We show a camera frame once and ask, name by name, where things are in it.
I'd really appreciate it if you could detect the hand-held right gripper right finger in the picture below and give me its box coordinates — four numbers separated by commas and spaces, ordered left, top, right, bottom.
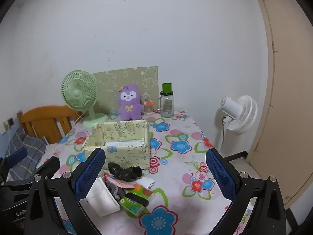
205, 148, 286, 235

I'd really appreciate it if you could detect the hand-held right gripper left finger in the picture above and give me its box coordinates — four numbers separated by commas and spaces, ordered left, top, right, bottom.
24, 147, 106, 235

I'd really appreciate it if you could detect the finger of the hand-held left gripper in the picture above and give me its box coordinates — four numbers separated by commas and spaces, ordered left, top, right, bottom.
0, 147, 28, 174
0, 156, 61, 185

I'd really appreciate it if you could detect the pink packet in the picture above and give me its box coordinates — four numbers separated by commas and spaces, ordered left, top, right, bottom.
104, 174, 134, 189

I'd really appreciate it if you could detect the yellow cartoon print box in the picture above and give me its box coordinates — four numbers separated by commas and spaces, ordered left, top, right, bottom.
82, 120, 151, 170

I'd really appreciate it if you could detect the grey plaid blanket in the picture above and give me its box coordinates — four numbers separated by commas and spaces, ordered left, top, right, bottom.
0, 127, 48, 179

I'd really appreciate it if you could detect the floral tablecloth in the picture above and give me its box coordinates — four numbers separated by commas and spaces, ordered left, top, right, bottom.
37, 110, 255, 235

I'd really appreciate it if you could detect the green tissue packet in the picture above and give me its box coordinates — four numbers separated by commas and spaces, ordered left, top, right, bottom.
119, 185, 156, 217

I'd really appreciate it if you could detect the small white cloth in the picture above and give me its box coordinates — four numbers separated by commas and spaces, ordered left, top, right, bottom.
140, 178, 155, 190

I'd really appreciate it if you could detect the white standing fan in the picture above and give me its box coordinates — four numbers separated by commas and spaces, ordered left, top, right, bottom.
218, 95, 258, 152

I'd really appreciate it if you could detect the green desk fan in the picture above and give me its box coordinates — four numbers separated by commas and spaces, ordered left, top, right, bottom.
61, 70, 109, 128

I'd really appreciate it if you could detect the purple plush toy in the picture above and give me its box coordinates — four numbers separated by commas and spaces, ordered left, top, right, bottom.
117, 84, 143, 121

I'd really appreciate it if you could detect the glass jar with green lid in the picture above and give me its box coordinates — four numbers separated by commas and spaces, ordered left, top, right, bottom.
157, 83, 174, 118

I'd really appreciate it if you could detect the beige door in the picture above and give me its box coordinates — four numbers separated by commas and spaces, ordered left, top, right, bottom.
247, 0, 313, 211

